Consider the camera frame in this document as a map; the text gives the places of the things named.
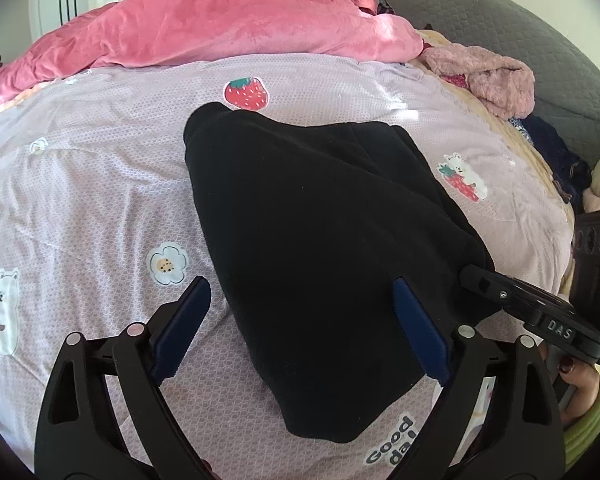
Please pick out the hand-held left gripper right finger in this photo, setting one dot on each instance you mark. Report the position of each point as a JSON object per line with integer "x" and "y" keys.
{"x": 422, "y": 330}

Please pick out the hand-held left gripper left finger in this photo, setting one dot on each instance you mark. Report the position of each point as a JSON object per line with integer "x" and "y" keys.
{"x": 180, "y": 330}

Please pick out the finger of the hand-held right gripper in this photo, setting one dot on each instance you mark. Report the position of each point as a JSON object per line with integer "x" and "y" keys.
{"x": 500, "y": 290}

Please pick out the black sweater with orange cuffs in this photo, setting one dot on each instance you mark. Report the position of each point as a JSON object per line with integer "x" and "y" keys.
{"x": 305, "y": 235}

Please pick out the person's right forearm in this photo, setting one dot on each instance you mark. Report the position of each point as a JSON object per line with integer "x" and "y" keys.
{"x": 587, "y": 430}

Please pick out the person's right hand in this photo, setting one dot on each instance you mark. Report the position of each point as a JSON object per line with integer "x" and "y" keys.
{"x": 580, "y": 385}

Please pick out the dark blue garment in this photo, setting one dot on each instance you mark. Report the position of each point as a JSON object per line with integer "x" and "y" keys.
{"x": 560, "y": 160}

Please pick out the lilac strawberry print bed sheet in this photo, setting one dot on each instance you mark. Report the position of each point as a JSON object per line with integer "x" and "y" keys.
{"x": 105, "y": 185}

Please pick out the pink fluffy garment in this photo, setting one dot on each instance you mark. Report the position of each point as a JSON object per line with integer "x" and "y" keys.
{"x": 500, "y": 85}

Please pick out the grey quilted headboard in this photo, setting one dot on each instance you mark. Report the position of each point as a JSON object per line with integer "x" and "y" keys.
{"x": 505, "y": 20}

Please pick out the dark patterned cloth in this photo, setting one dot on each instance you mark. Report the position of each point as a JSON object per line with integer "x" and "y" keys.
{"x": 386, "y": 7}

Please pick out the pink plush duvet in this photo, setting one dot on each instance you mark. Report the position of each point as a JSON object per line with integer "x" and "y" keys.
{"x": 205, "y": 25}

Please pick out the white door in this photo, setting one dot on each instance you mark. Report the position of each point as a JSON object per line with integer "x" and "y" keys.
{"x": 47, "y": 5}

